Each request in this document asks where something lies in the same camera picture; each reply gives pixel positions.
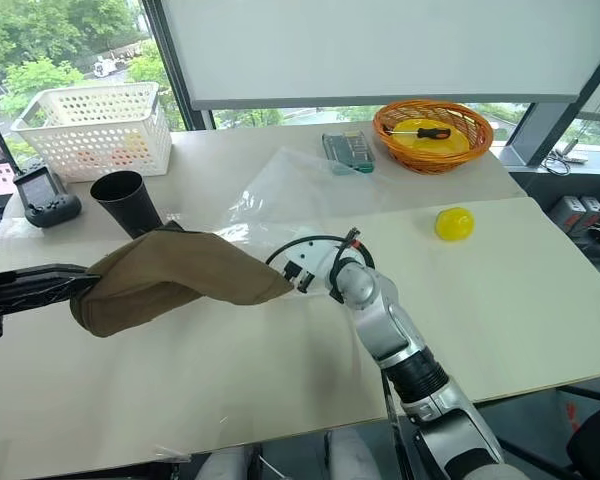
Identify black rounded object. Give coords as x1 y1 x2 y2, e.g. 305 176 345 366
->
566 399 600 480

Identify yellow toy fruit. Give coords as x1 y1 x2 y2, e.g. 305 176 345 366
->
124 131 152 154

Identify yellow plastic ball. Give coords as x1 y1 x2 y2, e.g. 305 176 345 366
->
434 206 476 244

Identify orange wicker basket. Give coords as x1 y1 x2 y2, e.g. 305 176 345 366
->
372 99 495 174

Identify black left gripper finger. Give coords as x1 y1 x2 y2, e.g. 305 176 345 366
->
8 262 101 288
1 281 95 312

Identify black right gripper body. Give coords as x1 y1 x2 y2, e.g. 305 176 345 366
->
296 264 317 295

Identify black handheld game controller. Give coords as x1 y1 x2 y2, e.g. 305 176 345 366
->
12 165 83 229

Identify green screwdriver bit case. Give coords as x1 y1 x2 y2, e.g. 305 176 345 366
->
322 130 378 177

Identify white perforated plastic basket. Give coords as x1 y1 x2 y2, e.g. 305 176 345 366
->
10 81 174 184

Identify black plastic cup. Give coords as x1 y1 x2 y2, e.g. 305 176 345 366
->
89 170 164 241

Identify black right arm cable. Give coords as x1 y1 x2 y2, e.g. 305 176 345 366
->
264 227 377 304

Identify white roller blind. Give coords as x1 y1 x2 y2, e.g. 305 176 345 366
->
159 0 600 111

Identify clear plastic bag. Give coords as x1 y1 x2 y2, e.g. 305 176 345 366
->
165 145 397 301

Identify yellow plastic plate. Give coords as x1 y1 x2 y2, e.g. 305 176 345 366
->
390 117 470 158

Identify dark slanted window frame post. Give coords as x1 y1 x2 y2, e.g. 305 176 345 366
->
499 101 584 169

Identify orange toy fruit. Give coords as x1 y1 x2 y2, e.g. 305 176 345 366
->
110 144 142 167

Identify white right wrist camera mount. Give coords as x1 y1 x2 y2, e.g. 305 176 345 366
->
278 238 342 287

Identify brown cap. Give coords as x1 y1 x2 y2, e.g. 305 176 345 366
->
69 221 294 340

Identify black handled screwdriver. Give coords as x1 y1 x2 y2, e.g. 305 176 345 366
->
383 127 452 142

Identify grey rounded shape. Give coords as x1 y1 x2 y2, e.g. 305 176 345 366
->
198 443 257 480

